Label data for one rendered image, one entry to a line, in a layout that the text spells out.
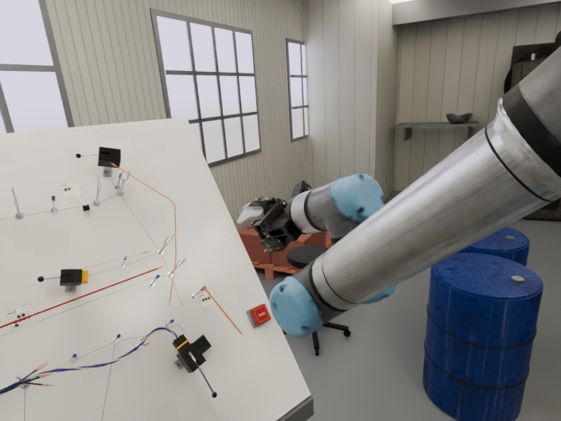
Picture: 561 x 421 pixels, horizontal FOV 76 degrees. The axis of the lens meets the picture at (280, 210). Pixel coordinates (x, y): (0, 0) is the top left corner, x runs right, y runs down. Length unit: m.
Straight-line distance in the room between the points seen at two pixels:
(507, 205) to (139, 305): 0.93
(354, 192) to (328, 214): 0.06
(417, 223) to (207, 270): 0.87
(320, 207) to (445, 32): 5.97
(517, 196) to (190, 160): 1.10
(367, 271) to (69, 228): 0.89
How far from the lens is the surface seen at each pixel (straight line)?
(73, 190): 1.17
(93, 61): 2.91
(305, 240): 3.38
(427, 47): 6.46
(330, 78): 5.43
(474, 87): 6.38
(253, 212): 0.75
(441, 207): 0.32
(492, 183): 0.31
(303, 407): 1.21
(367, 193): 0.54
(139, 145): 1.27
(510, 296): 2.02
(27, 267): 1.09
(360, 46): 5.32
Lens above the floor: 1.74
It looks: 18 degrees down
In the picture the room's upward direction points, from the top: 4 degrees counter-clockwise
